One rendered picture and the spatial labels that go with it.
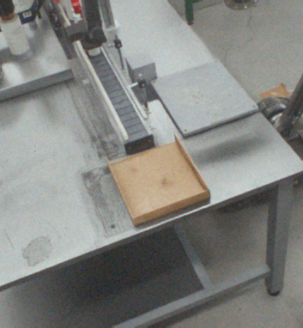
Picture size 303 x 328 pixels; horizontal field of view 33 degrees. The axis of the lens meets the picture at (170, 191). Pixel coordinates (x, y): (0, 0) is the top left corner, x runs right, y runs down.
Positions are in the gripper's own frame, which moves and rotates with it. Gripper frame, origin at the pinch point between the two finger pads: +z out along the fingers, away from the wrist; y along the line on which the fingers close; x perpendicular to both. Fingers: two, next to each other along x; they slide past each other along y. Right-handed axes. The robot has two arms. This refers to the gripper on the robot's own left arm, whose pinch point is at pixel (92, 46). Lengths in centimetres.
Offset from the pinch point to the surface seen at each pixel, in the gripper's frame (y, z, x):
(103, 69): -0.5, -1.8, 11.1
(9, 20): 27.6, -1.2, -19.9
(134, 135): 2, -29, 46
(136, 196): 10, -39, 68
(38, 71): 24.0, 6.5, 0.4
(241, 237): -40, 41, 99
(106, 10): -14.7, 18.8, -21.7
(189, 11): -99, 151, -63
